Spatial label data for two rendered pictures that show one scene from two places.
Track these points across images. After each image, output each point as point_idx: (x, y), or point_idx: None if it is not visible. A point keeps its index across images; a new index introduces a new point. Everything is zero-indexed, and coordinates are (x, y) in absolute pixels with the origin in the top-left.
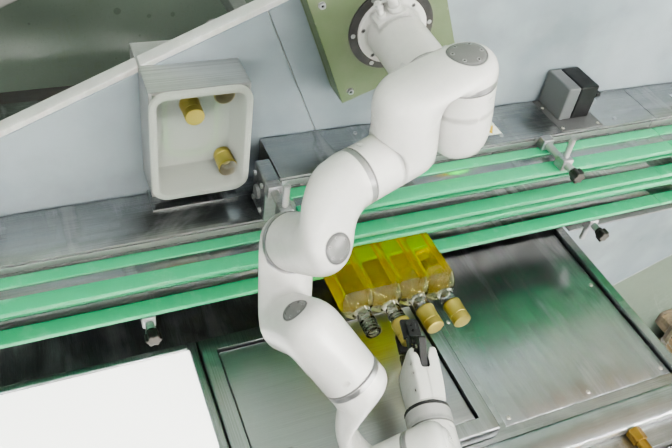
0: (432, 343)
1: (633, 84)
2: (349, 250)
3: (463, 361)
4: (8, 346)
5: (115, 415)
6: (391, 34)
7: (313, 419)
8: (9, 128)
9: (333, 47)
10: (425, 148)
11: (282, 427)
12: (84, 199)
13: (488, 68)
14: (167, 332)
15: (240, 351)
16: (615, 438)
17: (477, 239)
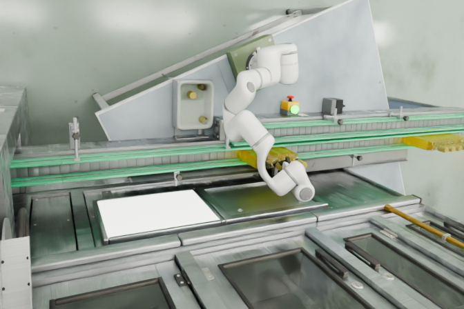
0: None
1: (359, 109)
2: (255, 90)
3: None
4: (122, 176)
5: (165, 202)
6: None
7: (248, 203)
8: (126, 100)
9: (240, 72)
10: (276, 67)
11: (235, 205)
12: (149, 136)
13: (293, 45)
14: None
15: (214, 190)
16: (380, 210)
17: (306, 156)
